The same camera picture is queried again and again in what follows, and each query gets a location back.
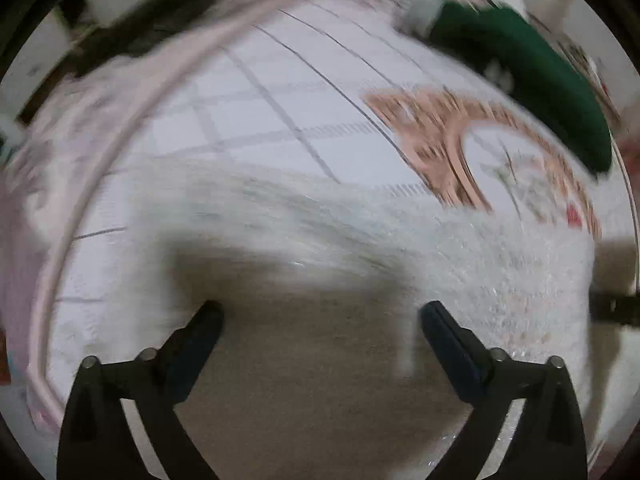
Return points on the white quilted mat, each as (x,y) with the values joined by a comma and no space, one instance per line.
(280,85)

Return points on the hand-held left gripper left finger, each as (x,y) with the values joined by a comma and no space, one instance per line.
(195,340)

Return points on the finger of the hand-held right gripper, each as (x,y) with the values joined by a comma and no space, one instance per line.
(615,307)

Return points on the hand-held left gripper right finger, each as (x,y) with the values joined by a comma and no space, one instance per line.
(452,345)

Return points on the folded green garment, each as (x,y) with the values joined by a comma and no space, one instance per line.
(525,60)

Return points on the white fuzzy jacket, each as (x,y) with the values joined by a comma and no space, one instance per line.
(350,230)

